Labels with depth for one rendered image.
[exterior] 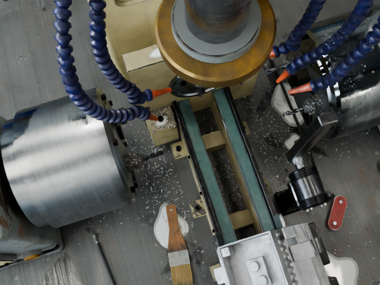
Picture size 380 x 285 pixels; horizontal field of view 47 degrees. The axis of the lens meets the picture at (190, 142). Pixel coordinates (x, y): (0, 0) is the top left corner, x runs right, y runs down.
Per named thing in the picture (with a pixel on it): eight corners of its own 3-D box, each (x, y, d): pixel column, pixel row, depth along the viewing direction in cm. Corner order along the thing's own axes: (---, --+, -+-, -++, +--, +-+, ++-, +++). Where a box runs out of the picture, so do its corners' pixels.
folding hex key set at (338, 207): (333, 194, 110) (336, 193, 108) (346, 199, 110) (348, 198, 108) (324, 227, 108) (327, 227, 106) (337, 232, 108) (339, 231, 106)
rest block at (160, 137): (148, 126, 116) (142, 111, 104) (173, 119, 116) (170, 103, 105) (154, 147, 114) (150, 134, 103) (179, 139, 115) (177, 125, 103)
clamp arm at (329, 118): (284, 151, 93) (315, 111, 69) (297, 147, 93) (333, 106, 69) (289, 167, 92) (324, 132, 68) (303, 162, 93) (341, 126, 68)
